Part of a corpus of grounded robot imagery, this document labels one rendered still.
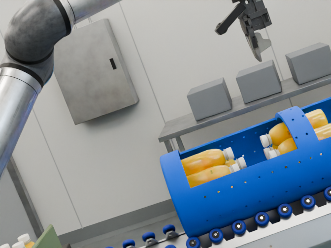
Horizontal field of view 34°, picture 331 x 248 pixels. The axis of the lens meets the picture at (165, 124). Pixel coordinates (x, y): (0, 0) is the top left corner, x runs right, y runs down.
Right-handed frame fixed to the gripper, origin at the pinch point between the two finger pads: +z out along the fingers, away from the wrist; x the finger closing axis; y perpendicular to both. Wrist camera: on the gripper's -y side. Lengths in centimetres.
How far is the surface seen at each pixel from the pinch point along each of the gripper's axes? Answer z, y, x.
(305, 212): 48.5, -3.7, -11.2
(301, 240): 55, -8, -14
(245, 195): 35.6, -19.3, -14.4
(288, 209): 45.5, -8.2, -11.5
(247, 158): 32.3, -12.7, 13.0
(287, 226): 50, -10, -12
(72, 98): 4, -116, 315
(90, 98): 9, -99, 313
